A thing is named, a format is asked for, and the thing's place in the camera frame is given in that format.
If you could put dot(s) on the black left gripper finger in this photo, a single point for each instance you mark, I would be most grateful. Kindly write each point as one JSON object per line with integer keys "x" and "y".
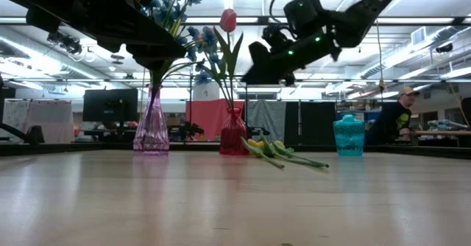
{"x": 147, "y": 63}
{"x": 147, "y": 36}

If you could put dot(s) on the pink artificial tulip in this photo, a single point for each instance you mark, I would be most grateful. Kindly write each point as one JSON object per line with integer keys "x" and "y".
{"x": 228, "y": 19}

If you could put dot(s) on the blue artificial flower bunch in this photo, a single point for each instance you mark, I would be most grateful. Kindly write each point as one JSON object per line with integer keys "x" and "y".
{"x": 208, "y": 36}

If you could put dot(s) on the purple glass vase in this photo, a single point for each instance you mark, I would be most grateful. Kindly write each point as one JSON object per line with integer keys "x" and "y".
{"x": 151, "y": 128}

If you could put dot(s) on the red glass vase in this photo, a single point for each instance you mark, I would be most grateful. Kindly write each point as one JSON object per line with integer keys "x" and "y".
{"x": 233, "y": 132}

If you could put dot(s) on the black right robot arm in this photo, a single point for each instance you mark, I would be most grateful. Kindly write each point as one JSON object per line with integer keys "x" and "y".
{"x": 364, "y": 14}

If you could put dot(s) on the teal glass vase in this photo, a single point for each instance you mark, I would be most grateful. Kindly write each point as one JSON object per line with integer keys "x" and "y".
{"x": 349, "y": 139}

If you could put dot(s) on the gray hanging cloth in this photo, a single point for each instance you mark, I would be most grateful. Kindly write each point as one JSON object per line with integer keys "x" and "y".
{"x": 268, "y": 117}

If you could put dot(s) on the overhead light bar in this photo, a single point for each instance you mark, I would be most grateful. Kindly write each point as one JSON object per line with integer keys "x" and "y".
{"x": 263, "y": 20}

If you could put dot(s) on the black partition panel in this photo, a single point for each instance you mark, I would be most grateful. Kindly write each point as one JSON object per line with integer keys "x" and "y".
{"x": 316, "y": 122}

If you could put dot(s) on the black computer monitor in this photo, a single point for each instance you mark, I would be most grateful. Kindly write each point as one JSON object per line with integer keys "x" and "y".
{"x": 110, "y": 104}

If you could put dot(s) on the white cylindrical tank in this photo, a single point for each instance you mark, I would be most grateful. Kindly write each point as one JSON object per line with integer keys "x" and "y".
{"x": 205, "y": 94}

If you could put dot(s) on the red hanging cloth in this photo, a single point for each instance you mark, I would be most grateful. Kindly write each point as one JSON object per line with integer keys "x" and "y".
{"x": 206, "y": 117}

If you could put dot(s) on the dark potted plant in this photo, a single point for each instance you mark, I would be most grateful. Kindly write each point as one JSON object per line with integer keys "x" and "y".
{"x": 191, "y": 130}

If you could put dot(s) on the person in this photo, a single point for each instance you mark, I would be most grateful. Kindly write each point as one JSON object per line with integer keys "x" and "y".
{"x": 390, "y": 122}

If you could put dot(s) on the white board panel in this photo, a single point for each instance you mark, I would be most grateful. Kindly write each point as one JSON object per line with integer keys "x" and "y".
{"x": 48, "y": 117}

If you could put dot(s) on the blue gray bundle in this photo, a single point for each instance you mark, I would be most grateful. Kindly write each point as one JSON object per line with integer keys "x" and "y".
{"x": 447, "y": 124}

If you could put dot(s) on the wooden workbench top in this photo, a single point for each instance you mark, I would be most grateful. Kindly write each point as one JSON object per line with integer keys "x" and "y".
{"x": 449, "y": 132}

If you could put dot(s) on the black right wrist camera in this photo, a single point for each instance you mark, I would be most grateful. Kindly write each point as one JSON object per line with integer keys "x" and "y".
{"x": 303, "y": 10}

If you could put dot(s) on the black ceiling camera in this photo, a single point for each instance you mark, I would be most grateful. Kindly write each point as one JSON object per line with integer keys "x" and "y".
{"x": 68, "y": 42}

